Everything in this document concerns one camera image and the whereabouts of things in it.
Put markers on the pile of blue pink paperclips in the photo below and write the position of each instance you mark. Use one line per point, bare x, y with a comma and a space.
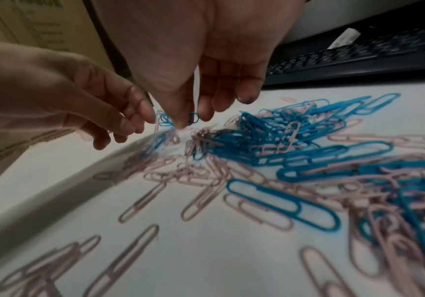
271, 136

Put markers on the person's right hand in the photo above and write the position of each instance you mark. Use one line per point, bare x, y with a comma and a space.
197, 43

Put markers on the person's left hand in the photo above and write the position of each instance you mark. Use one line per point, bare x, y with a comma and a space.
51, 92

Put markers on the white table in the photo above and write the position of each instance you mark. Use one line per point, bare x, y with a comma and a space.
216, 255

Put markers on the single blue paper clip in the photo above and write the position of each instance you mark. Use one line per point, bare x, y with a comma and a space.
193, 118

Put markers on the black keyboard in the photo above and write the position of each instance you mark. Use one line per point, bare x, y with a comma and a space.
344, 63

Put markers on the white divider panel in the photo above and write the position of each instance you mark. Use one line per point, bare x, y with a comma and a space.
344, 14

